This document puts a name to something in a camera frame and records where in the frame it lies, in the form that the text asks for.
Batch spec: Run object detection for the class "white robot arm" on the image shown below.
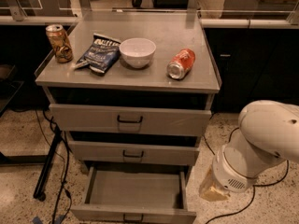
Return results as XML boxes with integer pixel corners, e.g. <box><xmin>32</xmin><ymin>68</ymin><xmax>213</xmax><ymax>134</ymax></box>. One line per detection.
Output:
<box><xmin>199</xmin><ymin>100</ymin><xmax>299</xmax><ymax>202</ymax></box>

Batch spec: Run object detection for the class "black floor cable left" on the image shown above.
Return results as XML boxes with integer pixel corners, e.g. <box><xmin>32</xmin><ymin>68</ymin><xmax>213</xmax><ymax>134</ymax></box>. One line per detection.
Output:
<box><xmin>35</xmin><ymin>109</ymin><xmax>73</xmax><ymax>224</ymax></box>

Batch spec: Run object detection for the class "gold soda can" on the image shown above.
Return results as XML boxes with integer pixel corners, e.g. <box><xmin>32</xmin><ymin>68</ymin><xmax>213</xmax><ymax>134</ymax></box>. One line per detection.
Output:
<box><xmin>46</xmin><ymin>24</ymin><xmax>73</xmax><ymax>63</ymax></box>

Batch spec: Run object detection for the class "white bowl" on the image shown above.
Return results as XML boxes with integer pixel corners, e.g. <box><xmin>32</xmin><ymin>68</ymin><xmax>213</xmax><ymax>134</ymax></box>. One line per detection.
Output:
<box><xmin>120</xmin><ymin>38</ymin><xmax>156</xmax><ymax>68</ymax></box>

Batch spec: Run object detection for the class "black floor cable right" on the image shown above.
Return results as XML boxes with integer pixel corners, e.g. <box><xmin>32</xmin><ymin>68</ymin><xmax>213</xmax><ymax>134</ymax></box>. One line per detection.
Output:
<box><xmin>203</xmin><ymin>126</ymin><xmax>290</xmax><ymax>224</ymax></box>

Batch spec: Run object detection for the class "blue chip bag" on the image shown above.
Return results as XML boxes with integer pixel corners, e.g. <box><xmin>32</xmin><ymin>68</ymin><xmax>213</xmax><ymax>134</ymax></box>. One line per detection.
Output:
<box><xmin>74</xmin><ymin>34</ymin><xmax>121</xmax><ymax>76</ymax></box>

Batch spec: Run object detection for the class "orange soda can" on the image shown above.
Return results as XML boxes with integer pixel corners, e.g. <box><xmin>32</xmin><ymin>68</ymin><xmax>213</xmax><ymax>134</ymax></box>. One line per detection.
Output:
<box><xmin>166</xmin><ymin>49</ymin><xmax>195</xmax><ymax>80</ymax></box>

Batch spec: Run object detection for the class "grey middle drawer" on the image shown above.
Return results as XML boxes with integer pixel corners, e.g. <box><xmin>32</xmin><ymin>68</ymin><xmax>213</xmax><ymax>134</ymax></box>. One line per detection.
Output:
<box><xmin>68</xmin><ymin>132</ymin><xmax>199</xmax><ymax>166</ymax></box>

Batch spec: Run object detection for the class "black floor cable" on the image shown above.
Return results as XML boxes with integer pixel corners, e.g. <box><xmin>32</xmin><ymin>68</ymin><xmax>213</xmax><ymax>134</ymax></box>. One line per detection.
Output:
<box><xmin>203</xmin><ymin>126</ymin><xmax>290</xmax><ymax>224</ymax></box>
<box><xmin>35</xmin><ymin>109</ymin><xmax>73</xmax><ymax>224</ymax></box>

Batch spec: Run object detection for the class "grey drawer cabinet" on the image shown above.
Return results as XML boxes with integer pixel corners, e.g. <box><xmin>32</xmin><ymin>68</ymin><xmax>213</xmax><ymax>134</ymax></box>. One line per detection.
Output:
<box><xmin>35</xmin><ymin>10</ymin><xmax>222</xmax><ymax>176</ymax></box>

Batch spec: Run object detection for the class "black stand leg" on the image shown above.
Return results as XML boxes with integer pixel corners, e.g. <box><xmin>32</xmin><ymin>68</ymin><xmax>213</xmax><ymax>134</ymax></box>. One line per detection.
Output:
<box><xmin>33</xmin><ymin>127</ymin><xmax>61</xmax><ymax>202</ymax></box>

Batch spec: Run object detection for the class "grey drawer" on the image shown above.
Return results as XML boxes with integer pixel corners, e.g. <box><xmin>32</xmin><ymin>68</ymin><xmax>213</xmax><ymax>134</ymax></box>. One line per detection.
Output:
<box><xmin>72</xmin><ymin>163</ymin><xmax>196</xmax><ymax>224</ymax></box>
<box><xmin>68</xmin><ymin>132</ymin><xmax>199</xmax><ymax>166</ymax></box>
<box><xmin>50</xmin><ymin>88</ymin><xmax>211</xmax><ymax>136</ymax></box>

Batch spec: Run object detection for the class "grey top drawer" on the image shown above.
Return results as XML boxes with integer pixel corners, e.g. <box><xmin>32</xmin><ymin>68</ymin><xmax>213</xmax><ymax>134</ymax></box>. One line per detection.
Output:
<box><xmin>50</xmin><ymin>88</ymin><xmax>211</xmax><ymax>136</ymax></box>

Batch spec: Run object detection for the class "grey bottom drawer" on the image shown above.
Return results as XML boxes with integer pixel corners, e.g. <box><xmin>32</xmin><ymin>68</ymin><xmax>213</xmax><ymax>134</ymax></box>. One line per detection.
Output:
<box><xmin>72</xmin><ymin>163</ymin><xmax>196</xmax><ymax>224</ymax></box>

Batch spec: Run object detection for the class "white counter rail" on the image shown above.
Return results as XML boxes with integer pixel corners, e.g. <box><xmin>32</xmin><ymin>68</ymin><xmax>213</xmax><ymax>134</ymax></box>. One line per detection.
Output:
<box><xmin>0</xmin><ymin>16</ymin><xmax>299</xmax><ymax>30</ymax></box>

